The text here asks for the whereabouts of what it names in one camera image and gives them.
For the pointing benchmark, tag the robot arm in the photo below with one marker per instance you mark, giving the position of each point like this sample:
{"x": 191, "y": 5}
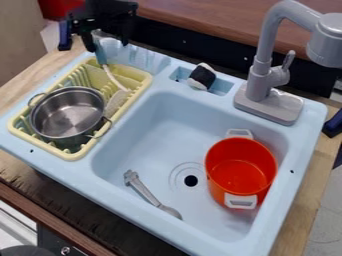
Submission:
{"x": 111, "y": 7}

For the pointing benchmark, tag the light blue toy sink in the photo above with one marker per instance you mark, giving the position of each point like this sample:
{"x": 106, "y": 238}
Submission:
{"x": 147, "y": 133}

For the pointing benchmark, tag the black and white sponge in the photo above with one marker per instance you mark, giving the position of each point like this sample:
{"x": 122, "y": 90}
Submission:
{"x": 203, "y": 76}

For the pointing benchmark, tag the blue clamp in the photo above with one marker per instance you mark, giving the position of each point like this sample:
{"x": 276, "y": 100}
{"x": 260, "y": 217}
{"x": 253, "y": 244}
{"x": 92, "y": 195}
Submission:
{"x": 334, "y": 125}
{"x": 65, "y": 36}

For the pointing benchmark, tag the wooden desk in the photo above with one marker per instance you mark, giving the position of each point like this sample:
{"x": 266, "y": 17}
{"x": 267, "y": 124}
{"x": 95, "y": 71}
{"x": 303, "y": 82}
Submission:
{"x": 222, "y": 20}

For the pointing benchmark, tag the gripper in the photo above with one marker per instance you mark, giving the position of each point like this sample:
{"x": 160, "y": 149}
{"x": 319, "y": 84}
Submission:
{"x": 107, "y": 28}

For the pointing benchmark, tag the grey serving spoon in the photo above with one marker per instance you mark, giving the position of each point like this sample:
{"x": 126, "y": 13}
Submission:
{"x": 144, "y": 192}

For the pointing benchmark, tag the white spatula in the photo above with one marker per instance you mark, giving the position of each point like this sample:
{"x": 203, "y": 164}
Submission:
{"x": 117, "y": 101}

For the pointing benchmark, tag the grey tap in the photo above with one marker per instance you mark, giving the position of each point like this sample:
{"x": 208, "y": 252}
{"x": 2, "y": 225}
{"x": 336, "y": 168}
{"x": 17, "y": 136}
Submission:
{"x": 267, "y": 96}

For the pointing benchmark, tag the red box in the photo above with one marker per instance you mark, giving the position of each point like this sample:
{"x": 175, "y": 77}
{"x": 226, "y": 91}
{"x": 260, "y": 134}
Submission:
{"x": 58, "y": 8}

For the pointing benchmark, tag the yellow dish rack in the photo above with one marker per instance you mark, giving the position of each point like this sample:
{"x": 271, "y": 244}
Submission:
{"x": 133, "y": 80}

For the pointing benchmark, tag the silver pot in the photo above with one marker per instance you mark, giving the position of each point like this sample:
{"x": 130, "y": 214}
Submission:
{"x": 67, "y": 113}

